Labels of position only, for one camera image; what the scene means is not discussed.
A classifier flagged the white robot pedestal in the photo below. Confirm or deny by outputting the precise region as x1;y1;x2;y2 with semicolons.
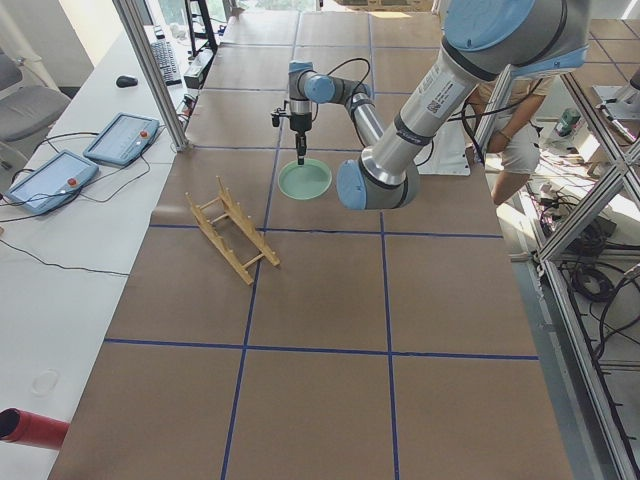
414;122;471;176

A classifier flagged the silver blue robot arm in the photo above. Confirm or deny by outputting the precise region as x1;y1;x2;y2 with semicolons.
272;1;592;210

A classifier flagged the black keyboard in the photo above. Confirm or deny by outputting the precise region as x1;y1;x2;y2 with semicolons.
149;40;182;85

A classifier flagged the black computer mouse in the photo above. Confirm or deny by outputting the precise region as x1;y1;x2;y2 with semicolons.
116;75;138;88

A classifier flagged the blue teach pendant near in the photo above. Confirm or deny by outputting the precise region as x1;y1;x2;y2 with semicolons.
5;150;99;214

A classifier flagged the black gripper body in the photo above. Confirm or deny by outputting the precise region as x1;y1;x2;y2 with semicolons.
289;113;312;149

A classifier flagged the red cylinder tube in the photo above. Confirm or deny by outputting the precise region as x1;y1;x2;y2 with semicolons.
1;408;69;450

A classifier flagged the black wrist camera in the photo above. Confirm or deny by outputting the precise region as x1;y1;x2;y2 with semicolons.
270;106;290;128

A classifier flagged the light green plate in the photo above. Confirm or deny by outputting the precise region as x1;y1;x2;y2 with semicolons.
278;158;332;201

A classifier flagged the wooden dish rack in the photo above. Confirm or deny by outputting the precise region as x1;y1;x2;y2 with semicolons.
185;176;281;285

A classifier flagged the blue teach pendant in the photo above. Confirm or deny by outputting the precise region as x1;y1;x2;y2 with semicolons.
5;150;99;214
83;113;160;166

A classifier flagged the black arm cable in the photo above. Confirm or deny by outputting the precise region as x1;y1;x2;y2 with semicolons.
319;57;376;151

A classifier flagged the brown paper table cover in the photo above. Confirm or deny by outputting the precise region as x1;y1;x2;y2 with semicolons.
51;12;572;479

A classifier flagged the blue teach pendant far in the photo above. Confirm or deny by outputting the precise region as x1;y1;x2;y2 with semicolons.
83;113;160;166

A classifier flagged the person in beige clothes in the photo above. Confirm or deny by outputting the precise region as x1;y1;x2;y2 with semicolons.
486;77;554;206

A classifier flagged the grey office chair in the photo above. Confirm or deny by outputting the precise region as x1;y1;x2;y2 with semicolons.
1;52;71;172

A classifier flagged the aluminium frame post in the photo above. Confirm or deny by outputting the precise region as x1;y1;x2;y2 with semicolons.
112;0;190;152

